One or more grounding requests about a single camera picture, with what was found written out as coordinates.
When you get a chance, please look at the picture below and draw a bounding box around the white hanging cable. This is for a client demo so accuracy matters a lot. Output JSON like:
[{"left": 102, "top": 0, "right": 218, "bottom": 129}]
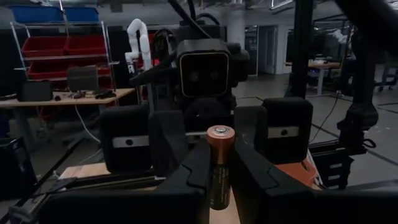
[{"left": 73, "top": 104, "right": 102, "bottom": 144}]

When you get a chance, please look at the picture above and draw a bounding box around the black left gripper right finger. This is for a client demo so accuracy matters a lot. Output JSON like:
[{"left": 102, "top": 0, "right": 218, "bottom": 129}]
[{"left": 230, "top": 138, "right": 312, "bottom": 224}]

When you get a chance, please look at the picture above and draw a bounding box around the wooden office desk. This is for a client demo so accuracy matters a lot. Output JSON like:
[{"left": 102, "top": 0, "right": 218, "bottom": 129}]
[{"left": 284, "top": 60, "right": 343, "bottom": 96}]

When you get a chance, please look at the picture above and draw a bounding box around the red storage bin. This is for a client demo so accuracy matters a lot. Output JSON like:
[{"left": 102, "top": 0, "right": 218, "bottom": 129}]
[
  {"left": 21, "top": 35, "right": 68, "bottom": 57},
  {"left": 65, "top": 34, "right": 106, "bottom": 56},
  {"left": 27, "top": 60, "right": 69, "bottom": 80}
]

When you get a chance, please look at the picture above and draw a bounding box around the wooden work table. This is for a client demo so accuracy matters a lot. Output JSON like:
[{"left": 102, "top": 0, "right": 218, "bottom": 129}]
[{"left": 0, "top": 88, "right": 136, "bottom": 110}]

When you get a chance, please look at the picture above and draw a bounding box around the metal shelf rack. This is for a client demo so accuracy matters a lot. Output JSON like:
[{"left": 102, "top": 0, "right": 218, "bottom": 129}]
[{"left": 9, "top": 4, "right": 121, "bottom": 94}]

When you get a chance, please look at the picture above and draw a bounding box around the black post with clamp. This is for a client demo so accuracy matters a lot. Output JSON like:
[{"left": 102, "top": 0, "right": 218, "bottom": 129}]
[{"left": 335, "top": 27, "right": 380, "bottom": 156}]

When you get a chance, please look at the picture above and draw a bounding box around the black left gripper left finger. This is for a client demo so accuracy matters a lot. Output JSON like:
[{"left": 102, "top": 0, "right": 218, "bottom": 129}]
[{"left": 155, "top": 139, "right": 213, "bottom": 224}]

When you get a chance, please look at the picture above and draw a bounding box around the copper black AA battery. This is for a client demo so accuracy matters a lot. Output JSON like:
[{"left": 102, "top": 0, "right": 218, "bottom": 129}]
[{"left": 206, "top": 124, "right": 236, "bottom": 211}]

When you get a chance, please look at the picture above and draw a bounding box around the black floor bin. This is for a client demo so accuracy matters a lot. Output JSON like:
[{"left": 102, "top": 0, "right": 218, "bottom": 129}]
[{"left": 0, "top": 136, "right": 38, "bottom": 200}]

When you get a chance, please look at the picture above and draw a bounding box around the orange plastic bin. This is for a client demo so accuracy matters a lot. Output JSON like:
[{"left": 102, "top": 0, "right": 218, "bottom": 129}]
[{"left": 275, "top": 157, "right": 320, "bottom": 189}]

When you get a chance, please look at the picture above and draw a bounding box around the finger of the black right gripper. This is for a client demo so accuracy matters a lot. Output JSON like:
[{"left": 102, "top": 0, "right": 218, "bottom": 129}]
[
  {"left": 148, "top": 110, "right": 188, "bottom": 179},
  {"left": 234, "top": 105, "right": 269, "bottom": 152}
]

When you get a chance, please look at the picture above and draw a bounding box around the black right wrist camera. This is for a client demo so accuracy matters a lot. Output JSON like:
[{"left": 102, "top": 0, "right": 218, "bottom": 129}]
[{"left": 176, "top": 39, "right": 233, "bottom": 98}]

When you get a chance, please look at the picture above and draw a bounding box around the black vertical post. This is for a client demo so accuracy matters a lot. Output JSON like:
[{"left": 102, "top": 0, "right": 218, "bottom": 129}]
[{"left": 289, "top": 0, "right": 314, "bottom": 99}]

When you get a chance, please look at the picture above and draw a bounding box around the black box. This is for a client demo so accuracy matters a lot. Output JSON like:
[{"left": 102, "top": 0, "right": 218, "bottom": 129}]
[{"left": 17, "top": 80, "right": 53, "bottom": 103}]

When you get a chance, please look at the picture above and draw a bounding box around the dark grey box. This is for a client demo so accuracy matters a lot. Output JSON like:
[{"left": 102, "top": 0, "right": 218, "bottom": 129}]
[{"left": 67, "top": 65, "right": 100, "bottom": 93}]

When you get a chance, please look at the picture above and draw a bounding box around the blue storage bin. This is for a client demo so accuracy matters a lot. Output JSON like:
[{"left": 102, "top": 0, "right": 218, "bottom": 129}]
[
  {"left": 11, "top": 5, "right": 65, "bottom": 23},
  {"left": 64, "top": 6, "right": 100, "bottom": 22}
]

